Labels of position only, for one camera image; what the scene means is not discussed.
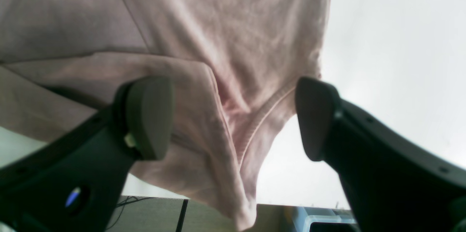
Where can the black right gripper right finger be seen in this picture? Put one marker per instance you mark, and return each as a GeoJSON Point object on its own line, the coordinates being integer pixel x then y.
{"type": "Point", "coordinates": [391, 184]}

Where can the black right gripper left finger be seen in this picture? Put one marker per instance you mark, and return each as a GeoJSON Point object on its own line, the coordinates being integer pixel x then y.
{"type": "Point", "coordinates": [74, 183]}

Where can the clear plastic storage box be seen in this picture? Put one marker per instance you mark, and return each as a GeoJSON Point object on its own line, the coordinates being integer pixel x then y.
{"type": "Point", "coordinates": [310, 219]}

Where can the dusty pink T-shirt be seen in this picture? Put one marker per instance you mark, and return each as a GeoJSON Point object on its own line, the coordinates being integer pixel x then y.
{"type": "Point", "coordinates": [234, 65]}

